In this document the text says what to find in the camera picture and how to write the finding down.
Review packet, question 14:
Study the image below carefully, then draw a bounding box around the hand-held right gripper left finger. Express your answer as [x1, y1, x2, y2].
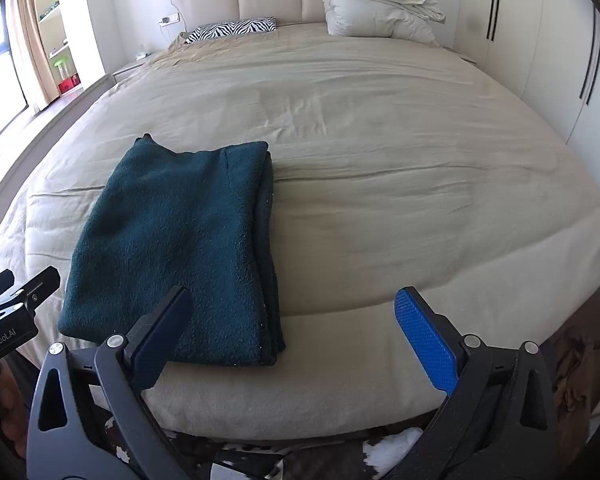
[26, 285, 195, 480]

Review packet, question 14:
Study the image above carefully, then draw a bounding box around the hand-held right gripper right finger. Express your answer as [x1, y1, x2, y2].
[387, 286, 573, 480]

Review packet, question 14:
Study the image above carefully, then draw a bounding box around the dark green knit sweater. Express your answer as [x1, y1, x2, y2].
[57, 132, 287, 367]

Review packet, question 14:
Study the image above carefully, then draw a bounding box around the person's left hand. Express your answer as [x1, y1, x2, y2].
[0, 357, 33, 431]

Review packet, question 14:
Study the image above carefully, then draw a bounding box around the cowhide rug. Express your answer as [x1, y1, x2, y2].
[97, 320, 600, 480]

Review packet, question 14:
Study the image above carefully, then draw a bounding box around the beige bed sheet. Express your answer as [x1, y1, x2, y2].
[0, 22, 600, 443]

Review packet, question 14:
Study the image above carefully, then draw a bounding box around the white nightstand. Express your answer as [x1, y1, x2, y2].
[111, 50, 153, 81]

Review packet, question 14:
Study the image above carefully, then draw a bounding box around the beige curtain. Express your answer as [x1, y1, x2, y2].
[5, 0, 51, 113]

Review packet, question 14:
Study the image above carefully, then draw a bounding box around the white bookshelf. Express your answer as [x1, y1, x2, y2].
[32, 0, 106, 96]

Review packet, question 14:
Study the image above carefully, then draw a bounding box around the zebra print pillow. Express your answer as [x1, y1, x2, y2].
[184, 16, 277, 45]

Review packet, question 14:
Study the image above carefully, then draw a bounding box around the white wardrobe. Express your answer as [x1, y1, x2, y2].
[432, 0, 600, 161]

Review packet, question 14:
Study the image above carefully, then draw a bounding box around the white folded duvet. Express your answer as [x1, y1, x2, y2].
[321, 0, 447, 45]

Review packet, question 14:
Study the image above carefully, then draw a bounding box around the black wardrobe handle pair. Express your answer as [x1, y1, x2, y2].
[579, 5, 600, 106]
[486, 0, 502, 42]

